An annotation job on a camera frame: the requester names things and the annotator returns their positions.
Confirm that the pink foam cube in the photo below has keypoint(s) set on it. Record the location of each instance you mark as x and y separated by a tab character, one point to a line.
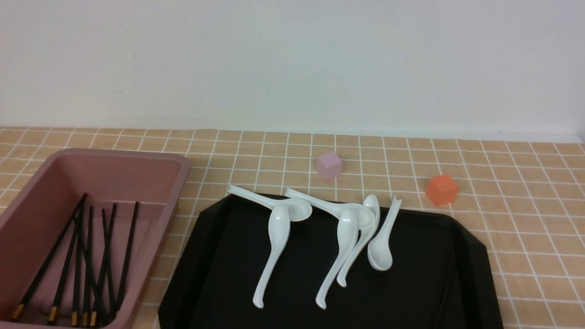
329	166

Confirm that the white ceramic soup spoon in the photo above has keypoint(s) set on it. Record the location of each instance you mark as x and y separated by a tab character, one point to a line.
347	234
378	251
279	227
298	209
372	204
365	217

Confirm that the orange foam cube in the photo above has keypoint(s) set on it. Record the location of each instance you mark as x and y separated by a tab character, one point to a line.
442	190

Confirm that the black plastic tray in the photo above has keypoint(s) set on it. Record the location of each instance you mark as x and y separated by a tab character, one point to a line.
216	276

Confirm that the black gold-tipped chopstick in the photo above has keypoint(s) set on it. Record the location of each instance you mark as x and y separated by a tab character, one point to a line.
126	264
104	305
21	307
77	274
86	307

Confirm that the pink plastic bin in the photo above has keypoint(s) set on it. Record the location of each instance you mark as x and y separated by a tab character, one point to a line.
80	239

